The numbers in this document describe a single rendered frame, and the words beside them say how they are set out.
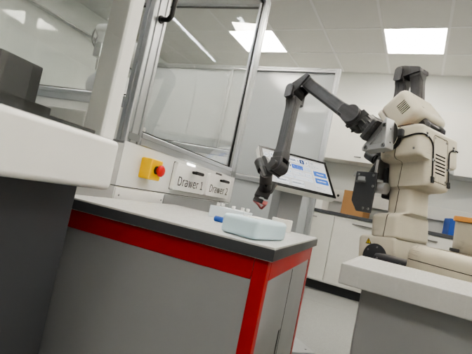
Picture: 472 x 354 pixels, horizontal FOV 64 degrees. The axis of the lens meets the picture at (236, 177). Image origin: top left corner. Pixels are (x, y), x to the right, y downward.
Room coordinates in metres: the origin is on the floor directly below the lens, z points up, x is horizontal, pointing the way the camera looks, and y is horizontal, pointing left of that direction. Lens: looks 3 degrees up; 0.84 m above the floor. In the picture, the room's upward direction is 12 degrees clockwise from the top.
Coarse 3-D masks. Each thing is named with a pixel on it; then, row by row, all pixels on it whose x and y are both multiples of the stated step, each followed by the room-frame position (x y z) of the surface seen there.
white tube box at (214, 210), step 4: (212, 208) 1.26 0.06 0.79; (216, 208) 1.26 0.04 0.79; (220, 208) 1.25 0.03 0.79; (224, 208) 1.25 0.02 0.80; (228, 208) 1.30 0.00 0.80; (212, 212) 1.26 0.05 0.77; (216, 212) 1.26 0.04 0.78; (220, 212) 1.25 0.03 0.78; (224, 212) 1.25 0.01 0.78; (228, 212) 1.24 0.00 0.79; (232, 212) 1.24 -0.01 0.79; (236, 212) 1.23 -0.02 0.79; (240, 212) 1.22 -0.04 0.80; (244, 212) 1.23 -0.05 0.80; (212, 216) 1.26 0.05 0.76
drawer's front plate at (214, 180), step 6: (210, 174) 1.79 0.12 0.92; (210, 180) 1.80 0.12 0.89; (216, 180) 1.87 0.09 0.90; (228, 180) 2.01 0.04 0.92; (216, 186) 1.88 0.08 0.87; (222, 186) 1.95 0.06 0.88; (228, 186) 2.03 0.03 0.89; (204, 192) 1.78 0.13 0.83; (210, 192) 1.83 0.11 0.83; (216, 192) 1.90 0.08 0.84; (222, 192) 1.97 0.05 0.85; (228, 192) 2.05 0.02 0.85
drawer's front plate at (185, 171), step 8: (176, 168) 1.49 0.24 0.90; (184, 168) 1.54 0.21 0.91; (192, 168) 1.61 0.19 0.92; (176, 176) 1.50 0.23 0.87; (184, 176) 1.56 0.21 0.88; (192, 176) 1.62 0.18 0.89; (200, 176) 1.69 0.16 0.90; (176, 184) 1.51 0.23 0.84; (184, 184) 1.57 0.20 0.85; (192, 184) 1.64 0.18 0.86; (200, 184) 1.71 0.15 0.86; (192, 192) 1.65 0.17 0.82; (200, 192) 1.73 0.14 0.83
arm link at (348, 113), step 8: (296, 80) 1.71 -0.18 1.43; (304, 80) 1.68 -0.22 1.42; (312, 80) 1.66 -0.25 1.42; (296, 88) 1.70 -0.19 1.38; (304, 88) 1.71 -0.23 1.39; (312, 88) 1.65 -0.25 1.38; (320, 88) 1.61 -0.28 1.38; (296, 96) 1.73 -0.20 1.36; (304, 96) 1.74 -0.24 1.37; (320, 96) 1.60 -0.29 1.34; (328, 96) 1.57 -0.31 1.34; (336, 96) 1.56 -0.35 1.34; (328, 104) 1.55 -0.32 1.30; (336, 104) 1.52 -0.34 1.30; (344, 104) 1.46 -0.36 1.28; (352, 104) 1.43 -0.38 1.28; (336, 112) 1.51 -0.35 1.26; (344, 112) 1.44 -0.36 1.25; (352, 112) 1.42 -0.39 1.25; (360, 112) 1.41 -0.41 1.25; (344, 120) 1.43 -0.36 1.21; (352, 120) 1.41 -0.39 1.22
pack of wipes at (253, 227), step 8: (224, 216) 0.84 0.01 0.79; (232, 216) 0.83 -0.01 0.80; (240, 216) 0.82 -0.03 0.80; (248, 216) 0.85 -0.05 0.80; (256, 216) 0.91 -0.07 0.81; (224, 224) 0.83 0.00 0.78; (232, 224) 0.82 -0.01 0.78; (240, 224) 0.81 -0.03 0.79; (248, 224) 0.80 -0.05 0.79; (256, 224) 0.79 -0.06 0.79; (264, 224) 0.81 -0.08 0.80; (272, 224) 0.84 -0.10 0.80; (280, 224) 0.88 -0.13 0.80; (232, 232) 0.82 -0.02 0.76; (240, 232) 0.81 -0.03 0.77; (248, 232) 0.80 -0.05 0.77; (256, 232) 0.79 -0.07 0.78; (264, 232) 0.82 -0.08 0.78; (272, 232) 0.85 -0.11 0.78; (280, 232) 0.89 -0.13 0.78; (280, 240) 0.91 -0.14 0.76
